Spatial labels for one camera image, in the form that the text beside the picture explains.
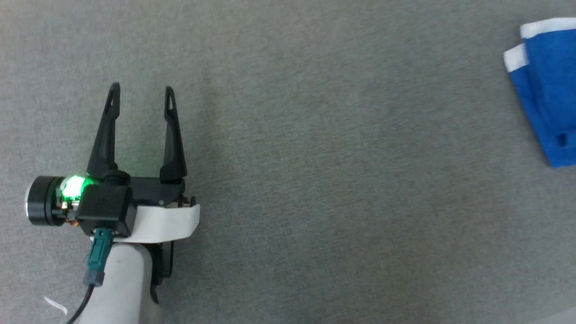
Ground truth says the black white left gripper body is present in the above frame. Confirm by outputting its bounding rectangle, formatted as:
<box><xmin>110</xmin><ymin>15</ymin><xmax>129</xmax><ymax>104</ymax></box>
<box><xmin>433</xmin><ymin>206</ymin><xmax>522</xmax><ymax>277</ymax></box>
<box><xmin>24</xmin><ymin>175</ymin><xmax>201</xmax><ymax>246</ymax></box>

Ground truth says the black cable with teal connector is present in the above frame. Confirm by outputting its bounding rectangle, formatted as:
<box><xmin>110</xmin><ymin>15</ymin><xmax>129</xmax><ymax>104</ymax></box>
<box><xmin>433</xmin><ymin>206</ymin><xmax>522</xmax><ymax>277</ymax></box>
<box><xmin>67</xmin><ymin>227</ymin><xmax>114</xmax><ymax>324</ymax></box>

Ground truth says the white cable tag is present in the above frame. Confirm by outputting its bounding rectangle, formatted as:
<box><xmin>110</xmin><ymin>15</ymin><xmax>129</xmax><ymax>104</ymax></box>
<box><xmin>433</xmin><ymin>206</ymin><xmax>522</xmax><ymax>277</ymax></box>
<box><xmin>43</xmin><ymin>296</ymin><xmax>68</xmax><ymax>316</ymax></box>

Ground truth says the blue Lakers t-shirt white trim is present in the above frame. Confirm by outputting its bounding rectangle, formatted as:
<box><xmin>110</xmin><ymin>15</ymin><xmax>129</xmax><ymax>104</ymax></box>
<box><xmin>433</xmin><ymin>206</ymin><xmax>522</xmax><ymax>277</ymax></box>
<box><xmin>503</xmin><ymin>18</ymin><xmax>576</xmax><ymax>168</ymax></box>

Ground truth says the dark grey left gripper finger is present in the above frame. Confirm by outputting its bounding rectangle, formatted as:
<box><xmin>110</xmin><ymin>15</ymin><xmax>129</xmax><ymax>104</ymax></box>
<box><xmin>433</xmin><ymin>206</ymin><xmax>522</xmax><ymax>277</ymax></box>
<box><xmin>160</xmin><ymin>85</ymin><xmax>188</xmax><ymax>182</ymax></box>
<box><xmin>85</xmin><ymin>82</ymin><xmax>132</xmax><ymax>185</ymax></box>

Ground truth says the grey fabric sofa seat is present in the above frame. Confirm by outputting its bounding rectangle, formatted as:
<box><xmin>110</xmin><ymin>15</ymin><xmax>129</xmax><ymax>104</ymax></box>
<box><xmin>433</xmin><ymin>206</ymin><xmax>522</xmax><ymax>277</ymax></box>
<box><xmin>0</xmin><ymin>0</ymin><xmax>576</xmax><ymax>324</ymax></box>

